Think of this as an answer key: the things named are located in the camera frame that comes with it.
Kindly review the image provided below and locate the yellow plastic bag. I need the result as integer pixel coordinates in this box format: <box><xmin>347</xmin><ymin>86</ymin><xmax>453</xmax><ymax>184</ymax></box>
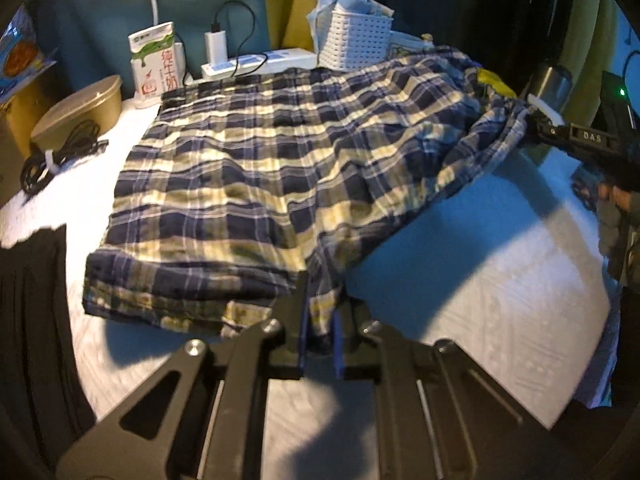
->
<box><xmin>475</xmin><ymin>67</ymin><xmax>516</xmax><ymax>98</ymax></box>

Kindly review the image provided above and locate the plaid flannel shirt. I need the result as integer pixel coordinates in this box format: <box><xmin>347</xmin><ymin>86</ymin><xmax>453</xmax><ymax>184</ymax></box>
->
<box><xmin>82</xmin><ymin>45</ymin><xmax>533</xmax><ymax>356</ymax></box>

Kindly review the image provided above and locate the snack bag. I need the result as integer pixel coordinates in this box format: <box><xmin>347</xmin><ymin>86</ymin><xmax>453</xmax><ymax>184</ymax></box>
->
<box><xmin>0</xmin><ymin>5</ymin><xmax>58</xmax><ymax>103</ymax></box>

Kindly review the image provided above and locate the steel tumbler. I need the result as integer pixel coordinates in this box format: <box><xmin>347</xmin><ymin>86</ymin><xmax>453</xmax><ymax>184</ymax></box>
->
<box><xmin>525</xmin><ymin>62</ymin><xmax>573</xmax><ymax>116</ymax></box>

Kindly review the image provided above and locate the white woven basket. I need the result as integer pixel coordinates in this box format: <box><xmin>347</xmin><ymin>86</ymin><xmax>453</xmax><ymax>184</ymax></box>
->
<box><xmin>317</xmin><ymin>2</ymin><xmax>393</xmax><ymax>71</ymax></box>

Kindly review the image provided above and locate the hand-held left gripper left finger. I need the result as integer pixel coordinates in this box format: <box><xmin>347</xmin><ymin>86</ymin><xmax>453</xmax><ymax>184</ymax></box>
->
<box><xmin>55</xmin><ymin>270</ymin><xmax>308</xmax><ymax>480</ymax></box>

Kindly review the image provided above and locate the white textured tablecloth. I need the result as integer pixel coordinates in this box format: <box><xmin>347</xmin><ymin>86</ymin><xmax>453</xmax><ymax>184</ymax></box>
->
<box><xmin>0</xmin><ymin>95</ymin><xmax>621</xmax><ymax>480</ymax></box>

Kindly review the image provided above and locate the teal curtain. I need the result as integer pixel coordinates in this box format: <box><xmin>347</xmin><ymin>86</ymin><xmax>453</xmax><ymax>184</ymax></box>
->
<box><xmin>30</xmin><ymin>0</ymin><xmax>271</xmax><ymax>101</ymax></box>

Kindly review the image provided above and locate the person's right hand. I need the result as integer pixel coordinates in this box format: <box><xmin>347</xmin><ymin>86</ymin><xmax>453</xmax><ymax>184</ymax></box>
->
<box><xmin>596</xmin><ymin>182</ymin><xmax>640</xmax><ymax>211</ymax></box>

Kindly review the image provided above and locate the white printed mug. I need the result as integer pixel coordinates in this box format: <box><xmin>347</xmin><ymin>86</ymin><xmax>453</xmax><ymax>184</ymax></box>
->
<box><xmin>390</xmin><ymin>30</ymin><xmax>436</xmax><ymax>56</ymax></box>

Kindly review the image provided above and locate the white charger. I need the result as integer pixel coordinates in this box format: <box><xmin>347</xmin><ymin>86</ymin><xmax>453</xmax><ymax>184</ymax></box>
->
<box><xmin>204</xmin><ymin>31</ymin><xmax>230</xmax><ymax>68</ymax></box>

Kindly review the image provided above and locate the coiled black cable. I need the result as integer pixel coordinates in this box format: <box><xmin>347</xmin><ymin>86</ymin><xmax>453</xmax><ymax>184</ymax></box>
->
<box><xmin>20</xmin><ymin>120</ymin><xmax>110</xmax><ymax>195</ymax></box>

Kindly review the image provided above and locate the white power strip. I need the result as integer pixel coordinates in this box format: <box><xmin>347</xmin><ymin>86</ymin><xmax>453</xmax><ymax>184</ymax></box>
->
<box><xmin>201</xmin><ymin>47</ymin><xmax>318</xmax><ymax>81</ymax></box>

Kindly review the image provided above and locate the cardboard box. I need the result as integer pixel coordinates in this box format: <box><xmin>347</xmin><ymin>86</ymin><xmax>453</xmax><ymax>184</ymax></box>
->
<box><xmin>0</xmin><ymin>77</ymin><xmax>56</xmax><ymax>206</ymax></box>

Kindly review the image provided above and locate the black charger cable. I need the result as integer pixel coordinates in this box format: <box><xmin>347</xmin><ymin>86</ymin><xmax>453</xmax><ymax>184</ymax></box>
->
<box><xmin>210</xmin><ymin>0</ymin><xmax>256</xmax><ymax>78</ymax></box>

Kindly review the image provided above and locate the milk carton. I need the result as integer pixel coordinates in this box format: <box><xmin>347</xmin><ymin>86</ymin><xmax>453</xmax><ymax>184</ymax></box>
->
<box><xmin>127</xmin><ymin>21</ymin><xmax>187</xmax><ymax>108</ymax></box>

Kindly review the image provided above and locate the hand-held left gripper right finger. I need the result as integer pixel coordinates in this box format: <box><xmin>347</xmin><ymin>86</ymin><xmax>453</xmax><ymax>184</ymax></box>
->
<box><xmin>331</xmin><ymin>300</ymin><xmax>556</xmax><ymax>480</ymax></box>

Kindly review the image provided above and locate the yellow curtain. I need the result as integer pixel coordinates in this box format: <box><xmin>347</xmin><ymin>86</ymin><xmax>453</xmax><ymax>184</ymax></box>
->
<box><xmin>260</xmin><ymin>0</ymin><xmax>346</xmax><ymax>53</ymax></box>
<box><xmin>565</xmin><ymin>0</ymin><xmax>621</xmax><ymax>126</ymax></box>

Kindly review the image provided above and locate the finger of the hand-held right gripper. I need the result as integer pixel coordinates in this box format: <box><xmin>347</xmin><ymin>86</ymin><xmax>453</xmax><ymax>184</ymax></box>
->
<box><xmin>520</xmin><ymin>102</ymin><xmax>556</xmax><ymax>142</ymax></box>

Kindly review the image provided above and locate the black cloth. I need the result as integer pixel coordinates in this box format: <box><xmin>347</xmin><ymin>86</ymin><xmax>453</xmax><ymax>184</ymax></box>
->
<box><xmin>0</xmin><ymin>225</ymin><xmax>96</xmax><ymax>461</ymax></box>

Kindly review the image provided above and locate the brown paper bowl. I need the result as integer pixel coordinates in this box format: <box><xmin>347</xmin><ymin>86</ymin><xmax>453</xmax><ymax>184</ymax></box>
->
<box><xmin>30</xmin><ymin>74</ymin><xmax>123</xmax><ymax>153</ymax></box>

